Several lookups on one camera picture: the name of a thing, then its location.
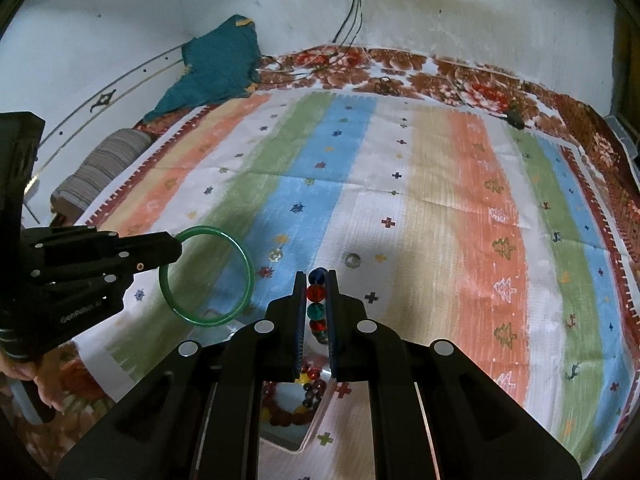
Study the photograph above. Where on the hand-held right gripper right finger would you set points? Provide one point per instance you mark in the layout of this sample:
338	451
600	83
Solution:
332	320

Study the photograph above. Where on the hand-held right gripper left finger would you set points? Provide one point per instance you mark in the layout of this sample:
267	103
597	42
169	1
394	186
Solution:
300	320

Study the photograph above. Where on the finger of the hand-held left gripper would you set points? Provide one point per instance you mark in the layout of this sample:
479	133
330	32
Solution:
65	235
150	252

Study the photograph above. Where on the green jade bangle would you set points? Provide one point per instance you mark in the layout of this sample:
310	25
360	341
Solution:
250	275

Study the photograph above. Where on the silver metal tin box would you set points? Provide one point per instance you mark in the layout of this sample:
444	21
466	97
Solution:
280	440

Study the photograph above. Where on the person's left hand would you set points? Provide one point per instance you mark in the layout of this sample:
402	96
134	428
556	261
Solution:
17	371

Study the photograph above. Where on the small clear bead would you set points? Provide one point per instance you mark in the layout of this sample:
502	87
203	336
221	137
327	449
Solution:
352	259
274	255

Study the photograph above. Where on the grey striped pillow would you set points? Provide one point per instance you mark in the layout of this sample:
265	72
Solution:
100	165

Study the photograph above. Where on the white bed headboard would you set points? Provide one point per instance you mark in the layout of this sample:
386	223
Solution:
100	95

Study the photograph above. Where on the pastel striped cloth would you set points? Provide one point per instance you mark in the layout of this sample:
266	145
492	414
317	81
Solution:
440	210

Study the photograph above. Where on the teal garment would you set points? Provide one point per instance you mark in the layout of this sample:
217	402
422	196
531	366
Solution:
215	60

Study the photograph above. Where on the small black object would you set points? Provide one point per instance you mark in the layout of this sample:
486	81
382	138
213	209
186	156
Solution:
515	119

